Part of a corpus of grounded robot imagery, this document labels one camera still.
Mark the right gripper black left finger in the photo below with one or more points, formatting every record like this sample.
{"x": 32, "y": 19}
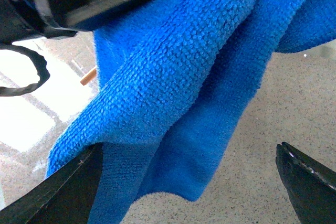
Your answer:
{"x": 66, "y": 196}

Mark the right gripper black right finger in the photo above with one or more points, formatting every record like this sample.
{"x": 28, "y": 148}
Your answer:
{"x": 310, "y": 185}

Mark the blue microfiber cloth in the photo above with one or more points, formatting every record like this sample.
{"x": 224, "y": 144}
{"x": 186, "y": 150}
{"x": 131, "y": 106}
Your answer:
{"x": 175, "y": 77}

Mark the wooden rack rod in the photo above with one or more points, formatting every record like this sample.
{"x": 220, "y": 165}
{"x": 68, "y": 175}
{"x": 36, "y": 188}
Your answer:
{"x": 89, "y": 76}

